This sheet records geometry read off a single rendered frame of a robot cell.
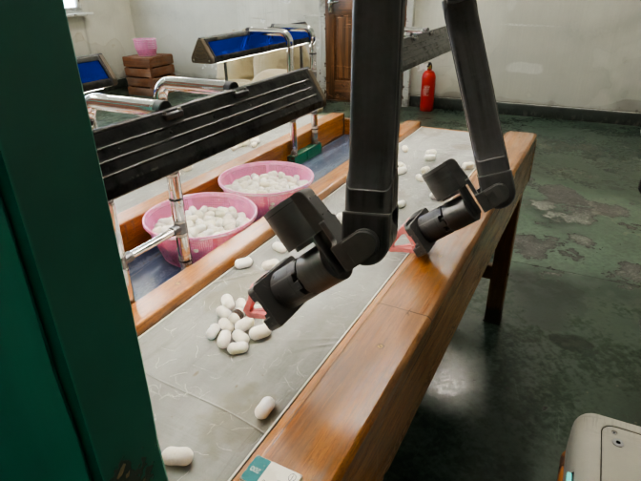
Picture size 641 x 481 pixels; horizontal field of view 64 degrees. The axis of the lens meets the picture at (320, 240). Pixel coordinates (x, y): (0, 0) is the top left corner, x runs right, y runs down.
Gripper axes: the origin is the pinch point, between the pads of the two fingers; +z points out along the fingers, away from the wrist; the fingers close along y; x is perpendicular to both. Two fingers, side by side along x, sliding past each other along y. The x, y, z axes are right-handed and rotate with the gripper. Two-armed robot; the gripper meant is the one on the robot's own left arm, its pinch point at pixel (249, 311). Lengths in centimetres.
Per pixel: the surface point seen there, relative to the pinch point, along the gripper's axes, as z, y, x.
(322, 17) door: 184, -479, -163
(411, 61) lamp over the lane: -10, -86, -22
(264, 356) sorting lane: 3.4, 0.2, 7.3
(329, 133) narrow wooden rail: 47, -126, -26
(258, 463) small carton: -9.3, 19.7, 12.2
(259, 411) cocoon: -2.9, 11.2, 10.5
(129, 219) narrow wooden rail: 43, -24, -30
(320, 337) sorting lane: -0.7, -8.0, 10.9
